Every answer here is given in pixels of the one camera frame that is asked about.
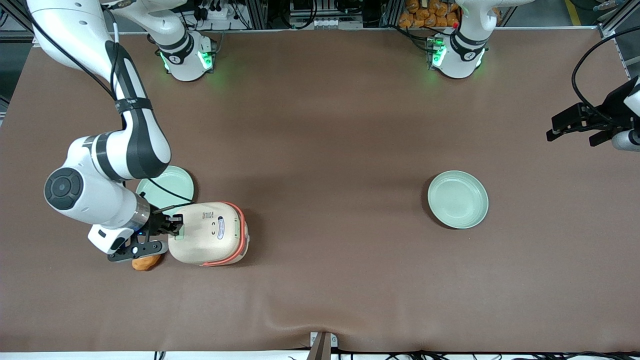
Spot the aluminium frame profile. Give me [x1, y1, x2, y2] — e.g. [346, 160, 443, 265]
[0, 0, 46, 46]
[597, 0, 640, 81]

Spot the cream rice cooker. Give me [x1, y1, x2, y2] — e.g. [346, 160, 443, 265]
[167, 201, 250, 267]

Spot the light green plate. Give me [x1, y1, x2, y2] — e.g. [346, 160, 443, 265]
[136, 165, 195, 213]
[427, 170, 490, 230]

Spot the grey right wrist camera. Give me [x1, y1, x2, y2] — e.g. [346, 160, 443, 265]
[106, 240, 169, 264]

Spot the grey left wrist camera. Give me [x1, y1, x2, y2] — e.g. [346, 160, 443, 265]
[611, 128, 640, 153]

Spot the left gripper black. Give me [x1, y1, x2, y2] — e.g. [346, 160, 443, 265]
[546, 75, 640, 147]

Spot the brown bread roll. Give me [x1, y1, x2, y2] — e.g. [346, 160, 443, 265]
[131, 254, 163, 272]

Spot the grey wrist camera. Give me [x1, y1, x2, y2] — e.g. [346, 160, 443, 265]
[106, 240, 169, 264]
[611, 128, 640, 153]

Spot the pile of orange bread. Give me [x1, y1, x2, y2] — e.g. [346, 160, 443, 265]
[399, 0, 461, 29]

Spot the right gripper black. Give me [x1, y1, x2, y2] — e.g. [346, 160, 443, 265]
[144, 212, 184, 239]

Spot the metal table clamp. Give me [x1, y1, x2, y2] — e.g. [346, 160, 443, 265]
[309, 331, 339, 360]

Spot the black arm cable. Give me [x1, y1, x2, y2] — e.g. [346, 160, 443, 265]
[571, 25, 640, 128]
[27, 2, 196, 217]

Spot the white power strip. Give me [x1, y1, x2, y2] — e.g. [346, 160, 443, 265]
[199, 0, 236, 22]

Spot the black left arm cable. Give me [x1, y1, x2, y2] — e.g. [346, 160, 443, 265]
[571, 25, 640, 128]

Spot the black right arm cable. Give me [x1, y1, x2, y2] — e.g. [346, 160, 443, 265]
[27, 2, 196, 217]

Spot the brown table cloth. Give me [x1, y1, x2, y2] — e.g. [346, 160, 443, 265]
[0, 27, 640, 354]

